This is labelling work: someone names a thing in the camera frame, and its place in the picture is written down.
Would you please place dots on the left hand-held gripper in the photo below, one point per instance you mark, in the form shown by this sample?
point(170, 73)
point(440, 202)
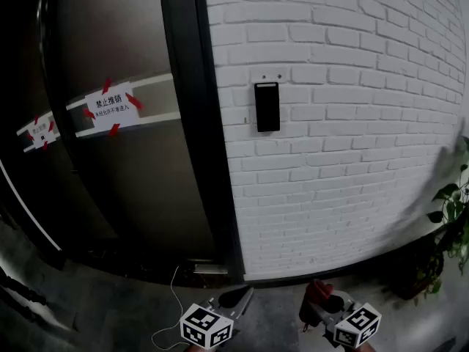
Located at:
point(205, 325)

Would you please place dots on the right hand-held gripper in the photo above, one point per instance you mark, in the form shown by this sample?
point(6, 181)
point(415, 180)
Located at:
point(357, 325)

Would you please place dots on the dark red cloth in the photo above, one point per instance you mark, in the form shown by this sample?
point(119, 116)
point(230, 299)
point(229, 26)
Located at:
point(318, 292)

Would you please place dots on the black wall access reader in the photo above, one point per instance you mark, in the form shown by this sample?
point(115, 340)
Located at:
point(267, 106)

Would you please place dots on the person's left forearm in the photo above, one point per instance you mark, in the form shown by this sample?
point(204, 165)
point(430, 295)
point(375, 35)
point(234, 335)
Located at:
point(196, 348)

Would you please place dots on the person's right forearm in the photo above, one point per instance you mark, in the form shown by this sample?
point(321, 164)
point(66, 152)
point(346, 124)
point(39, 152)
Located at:
point(361, 348)

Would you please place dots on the green potted plant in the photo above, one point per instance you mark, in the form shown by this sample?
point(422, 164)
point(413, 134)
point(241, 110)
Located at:
point(450, 196)

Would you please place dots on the glass door with frosted band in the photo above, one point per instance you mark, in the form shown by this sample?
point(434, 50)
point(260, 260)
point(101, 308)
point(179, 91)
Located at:
point(128, 178)
point(18, 68)

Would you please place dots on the red tape strip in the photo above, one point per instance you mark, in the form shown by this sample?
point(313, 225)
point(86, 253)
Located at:
point(89, 113)
point(106, 86)
point(134, 101)
point(114, 129)

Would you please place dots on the large white paper sign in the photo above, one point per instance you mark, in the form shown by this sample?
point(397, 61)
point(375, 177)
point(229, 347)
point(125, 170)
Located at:
point(111, 108)

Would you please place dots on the small white paper sign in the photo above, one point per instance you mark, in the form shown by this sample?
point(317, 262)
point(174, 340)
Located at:
point(40, 132)

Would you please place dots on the metal door floor bracket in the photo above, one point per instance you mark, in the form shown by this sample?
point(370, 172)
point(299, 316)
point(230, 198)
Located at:
point(210, 268)

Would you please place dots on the black door frame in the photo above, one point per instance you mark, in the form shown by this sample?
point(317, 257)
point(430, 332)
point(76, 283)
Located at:
point(190, 86)

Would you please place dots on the white wall mounting plate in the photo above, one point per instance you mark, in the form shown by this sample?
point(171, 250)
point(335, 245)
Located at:
point(256, 75)

